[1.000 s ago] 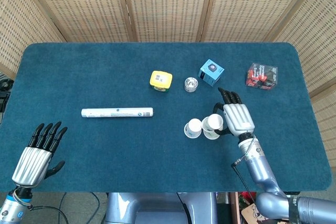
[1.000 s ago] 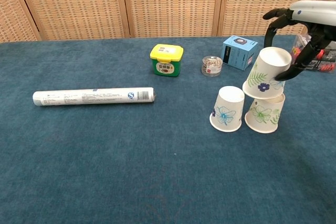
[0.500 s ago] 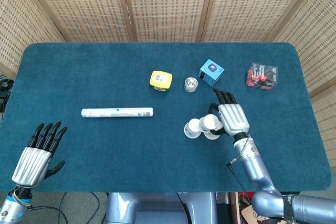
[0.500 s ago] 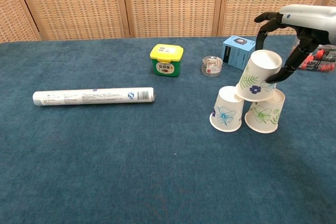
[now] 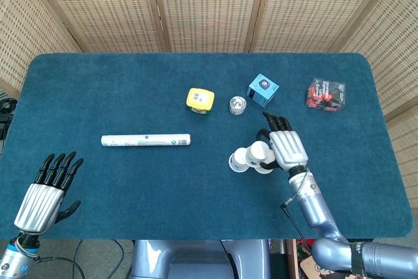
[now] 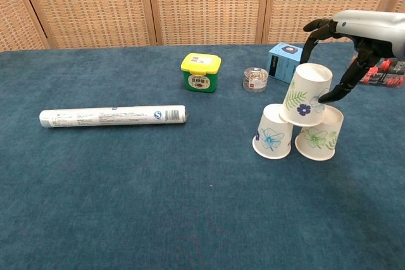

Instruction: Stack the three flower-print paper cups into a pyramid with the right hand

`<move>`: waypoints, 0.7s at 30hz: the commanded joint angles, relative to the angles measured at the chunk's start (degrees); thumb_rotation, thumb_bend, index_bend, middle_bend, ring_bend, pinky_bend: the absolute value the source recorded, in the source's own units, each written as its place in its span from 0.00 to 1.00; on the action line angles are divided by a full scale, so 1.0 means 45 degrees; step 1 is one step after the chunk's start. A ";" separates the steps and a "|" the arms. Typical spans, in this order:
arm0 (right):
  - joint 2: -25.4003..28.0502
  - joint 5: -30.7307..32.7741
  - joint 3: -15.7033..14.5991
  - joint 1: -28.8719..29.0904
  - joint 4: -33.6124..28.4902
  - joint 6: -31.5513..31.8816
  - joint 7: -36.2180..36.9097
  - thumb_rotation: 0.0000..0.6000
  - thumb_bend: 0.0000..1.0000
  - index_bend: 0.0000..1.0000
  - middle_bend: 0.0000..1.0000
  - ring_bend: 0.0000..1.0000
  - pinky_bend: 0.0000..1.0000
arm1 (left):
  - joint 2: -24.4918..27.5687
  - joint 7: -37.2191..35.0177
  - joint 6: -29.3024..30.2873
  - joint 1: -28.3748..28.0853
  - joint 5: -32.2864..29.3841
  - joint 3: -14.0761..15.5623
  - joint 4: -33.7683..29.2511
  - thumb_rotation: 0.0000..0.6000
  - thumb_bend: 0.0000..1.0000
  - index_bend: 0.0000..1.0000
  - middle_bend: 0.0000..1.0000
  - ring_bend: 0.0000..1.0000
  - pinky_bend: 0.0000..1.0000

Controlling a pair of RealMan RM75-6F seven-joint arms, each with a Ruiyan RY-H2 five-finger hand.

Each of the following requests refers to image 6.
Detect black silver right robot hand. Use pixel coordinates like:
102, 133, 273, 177
299, 9, 405, 104

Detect white cup fern leaf print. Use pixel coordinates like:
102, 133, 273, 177
278, 63, 334, 127

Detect white cup green flower print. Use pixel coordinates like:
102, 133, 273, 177
294, 105, 345, 161

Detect white cup blue flower print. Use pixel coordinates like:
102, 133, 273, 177
252, 103, 294, 160

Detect clear box red black clips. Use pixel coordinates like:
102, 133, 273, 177
349, 56, 405, 89

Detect light blue cardboard box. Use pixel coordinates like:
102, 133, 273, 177
268, 42, 307, 85

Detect clear round clip container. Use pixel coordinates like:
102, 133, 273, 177
242, 66, 270, 92

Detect woven bamboo folding screen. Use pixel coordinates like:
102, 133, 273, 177
0, 0, 405, 52

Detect green tub yellow lid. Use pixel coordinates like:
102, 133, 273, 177
180, 52, 222, 94

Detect white plastic wrap roll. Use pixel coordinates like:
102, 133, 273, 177
39, 104, 188, 129

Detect dark blue table cloth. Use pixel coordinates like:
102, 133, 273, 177
0, 40, 405, 270

